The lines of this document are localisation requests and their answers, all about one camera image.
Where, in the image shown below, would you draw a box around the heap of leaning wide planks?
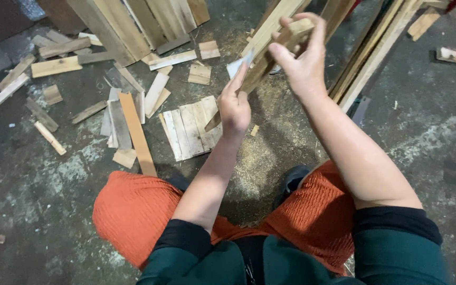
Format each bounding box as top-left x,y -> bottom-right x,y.
65,0 -> 211,67

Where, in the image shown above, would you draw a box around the person's left hand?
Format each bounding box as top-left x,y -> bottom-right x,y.
217,63 -> 252,137

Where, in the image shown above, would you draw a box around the sawdust heap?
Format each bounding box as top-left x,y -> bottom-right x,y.
228,79 -> 320,200

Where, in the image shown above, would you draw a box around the scatter of wood offcuts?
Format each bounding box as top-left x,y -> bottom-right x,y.
0,29 -> 221,169

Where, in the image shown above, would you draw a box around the grey flat metal strip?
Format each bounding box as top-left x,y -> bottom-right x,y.
351,97 -> 371,126

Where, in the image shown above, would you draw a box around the long brown wooden plank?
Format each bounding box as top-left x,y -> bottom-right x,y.
118,92 -> 158,177

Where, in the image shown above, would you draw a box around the row of pale flat slats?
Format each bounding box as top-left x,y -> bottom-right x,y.
159,95 -> 223,162

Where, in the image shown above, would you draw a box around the short tan wood block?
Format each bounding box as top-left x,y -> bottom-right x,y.
407,7 -> 443,42

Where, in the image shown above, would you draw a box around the orange ribbed trousers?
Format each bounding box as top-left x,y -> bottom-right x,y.
92,160 -> 356,277

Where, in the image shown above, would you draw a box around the dark green jacket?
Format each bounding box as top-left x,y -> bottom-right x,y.
136,206 -> 450,285

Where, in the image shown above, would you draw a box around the long wooden stick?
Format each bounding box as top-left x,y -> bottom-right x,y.
205,18 -> 316,133

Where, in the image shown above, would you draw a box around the black shoe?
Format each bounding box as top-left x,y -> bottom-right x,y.
166,174 -> 191,193
283,164 -> 312,195

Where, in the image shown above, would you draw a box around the silver bubble foil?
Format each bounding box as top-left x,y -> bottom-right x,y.
13,0 -> 47,21

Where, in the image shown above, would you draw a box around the white sandpaper piece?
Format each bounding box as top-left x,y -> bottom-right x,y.
226,49 -> 255,80

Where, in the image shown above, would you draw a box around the bundle of long thin battens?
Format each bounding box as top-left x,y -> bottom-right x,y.
327,0 -> 424,113

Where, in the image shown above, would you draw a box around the person's right hand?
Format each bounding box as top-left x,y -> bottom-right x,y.
268,12 -> 328,100

